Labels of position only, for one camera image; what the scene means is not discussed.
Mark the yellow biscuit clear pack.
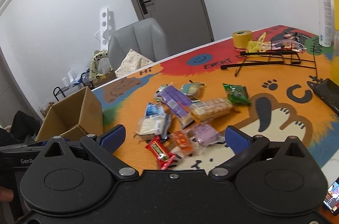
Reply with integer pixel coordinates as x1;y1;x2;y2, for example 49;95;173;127
186;98;233;122

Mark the black wire stand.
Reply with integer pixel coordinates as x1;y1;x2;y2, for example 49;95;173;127
220;50;318;77

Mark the grey upholstered chair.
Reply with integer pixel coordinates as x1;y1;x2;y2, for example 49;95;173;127
108;18;170;70

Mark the black clothes pile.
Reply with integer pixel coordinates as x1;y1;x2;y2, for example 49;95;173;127
1;110;41;146

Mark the white perforated bracket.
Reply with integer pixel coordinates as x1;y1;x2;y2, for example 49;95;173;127
95;8;114;51

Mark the clear bag of trinkets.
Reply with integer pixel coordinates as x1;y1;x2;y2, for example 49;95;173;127
270;32;307;53

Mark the dark green snack packet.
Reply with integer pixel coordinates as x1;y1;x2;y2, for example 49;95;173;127
223;83;251;105

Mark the lit phone screen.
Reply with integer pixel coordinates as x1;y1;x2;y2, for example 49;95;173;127
323;178;339;216

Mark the white spray bottle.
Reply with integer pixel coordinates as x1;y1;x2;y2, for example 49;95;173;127
318;0;333;48

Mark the white wafer clear pack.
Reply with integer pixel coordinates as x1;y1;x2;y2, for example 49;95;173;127
133;113;171;140

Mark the black wire shoe rack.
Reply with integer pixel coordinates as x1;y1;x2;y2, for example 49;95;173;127
52;78;92;102

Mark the yellow plastic wrapper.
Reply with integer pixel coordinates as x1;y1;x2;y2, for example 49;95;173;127
246;32;271;52

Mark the panda print neck pillow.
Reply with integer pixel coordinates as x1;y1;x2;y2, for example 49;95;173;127
89;50;111;80

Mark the black smartphone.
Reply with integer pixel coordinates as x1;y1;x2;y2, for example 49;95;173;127
313;78;339;115

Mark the small carton on floor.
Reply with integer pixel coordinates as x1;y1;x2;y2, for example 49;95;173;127
39;101;55;117

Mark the small brown SF carton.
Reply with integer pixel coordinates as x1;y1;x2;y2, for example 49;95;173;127
91;71;117;88

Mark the pink purple snack packet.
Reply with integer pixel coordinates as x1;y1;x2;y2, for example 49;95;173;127
184;122;225;154

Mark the dotted cream cushion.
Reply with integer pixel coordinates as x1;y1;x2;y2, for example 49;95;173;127
115;49;153;78

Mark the light green small packet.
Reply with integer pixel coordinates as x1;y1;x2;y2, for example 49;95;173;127
156;84;168;93

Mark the blue snack packet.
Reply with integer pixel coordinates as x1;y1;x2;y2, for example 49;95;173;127
145;103;165;117

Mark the orange snack packet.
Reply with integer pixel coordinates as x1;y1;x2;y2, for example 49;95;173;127
170;130;195;156

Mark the yellow tape roll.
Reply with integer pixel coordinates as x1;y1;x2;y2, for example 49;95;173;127
232;31;253;49

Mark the person left hand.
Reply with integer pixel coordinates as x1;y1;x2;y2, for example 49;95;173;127
0;187;14;202

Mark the purple long snack pack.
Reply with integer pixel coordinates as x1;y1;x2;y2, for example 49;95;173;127
156;85;194;129

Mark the teal band cake packet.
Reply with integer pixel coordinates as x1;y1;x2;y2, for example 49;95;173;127
181;82;205;98

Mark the colourful cartoon table mat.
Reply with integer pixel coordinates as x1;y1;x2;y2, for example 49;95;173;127
93;25;338;182

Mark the red candy bar wrapper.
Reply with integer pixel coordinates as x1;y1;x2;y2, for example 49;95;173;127
146;136;176;170

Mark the orange juice bottle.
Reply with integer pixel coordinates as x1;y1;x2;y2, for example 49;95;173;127
330;0;339;85

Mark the brown cardboard box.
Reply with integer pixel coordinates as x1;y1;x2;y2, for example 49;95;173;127
36;87;103;141

